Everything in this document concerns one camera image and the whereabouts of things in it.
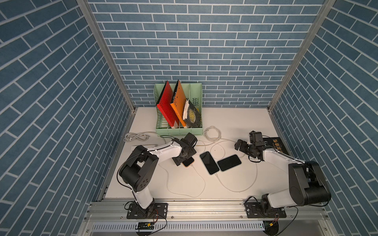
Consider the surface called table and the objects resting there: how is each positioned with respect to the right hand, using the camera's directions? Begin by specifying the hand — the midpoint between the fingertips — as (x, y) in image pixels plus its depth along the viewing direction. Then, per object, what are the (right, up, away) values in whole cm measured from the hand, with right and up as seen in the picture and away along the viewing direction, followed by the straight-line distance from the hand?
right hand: (241, 146), depth 94 cm
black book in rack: (-32, +20, +2) cm, 38 cm away
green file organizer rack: (-33, +38, +10) cm, 51 cm away
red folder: (-48, +25, -7) cm, 55 cm away
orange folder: (-40, +28, -6) cm, 50 cm away
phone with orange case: (-34, -9, -6) cm, 36 cm away
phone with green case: (-8, -10, -1) cm, 13 cm away
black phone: (-21, -9, -5) cm, 24 cm away
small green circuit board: (-54, -35, -22) cm, 69 cm away
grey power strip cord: (-73, +6, +5) cm, 74 cm away
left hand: (-32, -6, -2) cm, 33 cm away
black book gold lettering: (+25, +2, +5) cm, 26 cm away
